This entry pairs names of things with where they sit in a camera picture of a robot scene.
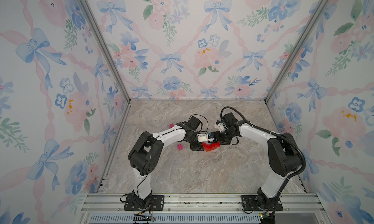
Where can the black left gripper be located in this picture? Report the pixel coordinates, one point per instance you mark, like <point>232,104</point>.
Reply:
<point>196,147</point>

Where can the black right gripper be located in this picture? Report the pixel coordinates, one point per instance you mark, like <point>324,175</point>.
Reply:
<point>218,139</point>

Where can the red long lego brick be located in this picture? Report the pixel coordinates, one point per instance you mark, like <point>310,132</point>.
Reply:
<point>210,147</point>

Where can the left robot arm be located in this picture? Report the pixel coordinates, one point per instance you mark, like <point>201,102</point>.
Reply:
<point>145,155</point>

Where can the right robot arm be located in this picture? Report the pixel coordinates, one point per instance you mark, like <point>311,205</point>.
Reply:
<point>285,159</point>

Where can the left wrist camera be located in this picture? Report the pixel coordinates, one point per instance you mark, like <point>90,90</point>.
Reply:
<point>207,137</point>

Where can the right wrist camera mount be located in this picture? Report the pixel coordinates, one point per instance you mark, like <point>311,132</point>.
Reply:
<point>220,126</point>

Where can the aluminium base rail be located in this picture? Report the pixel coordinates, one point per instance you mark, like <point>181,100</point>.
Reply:
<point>204,208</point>

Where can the aluminium corner post left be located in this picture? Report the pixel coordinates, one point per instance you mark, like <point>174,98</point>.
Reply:
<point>86,9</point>

